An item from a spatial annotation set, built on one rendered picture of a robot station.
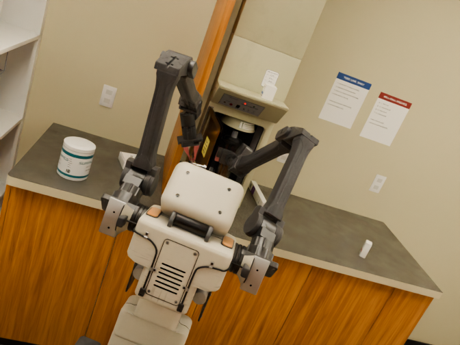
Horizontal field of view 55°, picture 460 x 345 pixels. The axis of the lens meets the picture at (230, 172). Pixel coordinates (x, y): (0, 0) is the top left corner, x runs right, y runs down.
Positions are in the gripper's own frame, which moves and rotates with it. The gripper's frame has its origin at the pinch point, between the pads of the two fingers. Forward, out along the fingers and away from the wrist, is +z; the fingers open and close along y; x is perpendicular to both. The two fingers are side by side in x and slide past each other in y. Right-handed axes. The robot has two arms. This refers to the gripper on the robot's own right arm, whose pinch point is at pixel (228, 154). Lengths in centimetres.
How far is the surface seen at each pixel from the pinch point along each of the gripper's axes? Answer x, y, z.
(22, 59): -9, 107, 41
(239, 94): -29.7, 8.6, -18.9
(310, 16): -70, -11, -13
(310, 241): 27, -49, -16
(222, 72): -35.5, 16.5, -8.0
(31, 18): -30, 106, 38
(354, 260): 28, -71, -24
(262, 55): -48.3, 2.4, -10.2
